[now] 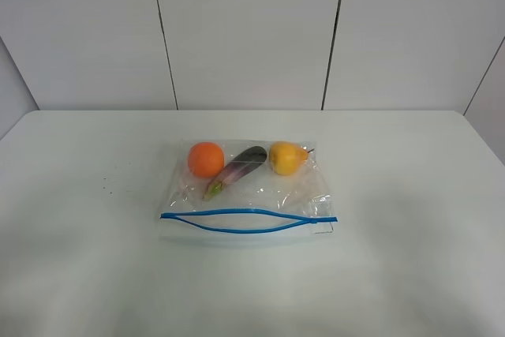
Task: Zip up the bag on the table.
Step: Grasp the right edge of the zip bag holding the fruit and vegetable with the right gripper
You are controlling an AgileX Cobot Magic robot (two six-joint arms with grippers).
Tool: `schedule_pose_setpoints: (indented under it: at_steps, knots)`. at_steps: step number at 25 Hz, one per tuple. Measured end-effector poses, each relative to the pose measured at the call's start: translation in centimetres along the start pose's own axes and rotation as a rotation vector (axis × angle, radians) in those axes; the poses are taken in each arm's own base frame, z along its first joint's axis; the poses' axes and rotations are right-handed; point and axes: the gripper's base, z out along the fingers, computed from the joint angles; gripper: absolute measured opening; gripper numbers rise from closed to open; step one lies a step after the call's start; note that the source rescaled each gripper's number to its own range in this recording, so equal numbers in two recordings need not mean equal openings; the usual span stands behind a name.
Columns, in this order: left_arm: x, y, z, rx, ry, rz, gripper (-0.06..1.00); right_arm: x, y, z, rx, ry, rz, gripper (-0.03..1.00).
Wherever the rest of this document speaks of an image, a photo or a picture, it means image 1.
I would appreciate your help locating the purple eggplant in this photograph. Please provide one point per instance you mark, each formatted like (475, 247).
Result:
(244, 163)

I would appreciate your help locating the clear plastic zipper bag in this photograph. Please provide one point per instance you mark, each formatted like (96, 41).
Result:
(261, 202)

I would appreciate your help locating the orange fruit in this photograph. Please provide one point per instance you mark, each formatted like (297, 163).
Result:
(205, 159)

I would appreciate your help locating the yellow pear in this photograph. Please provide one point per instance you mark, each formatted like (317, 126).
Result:
(287, 158)

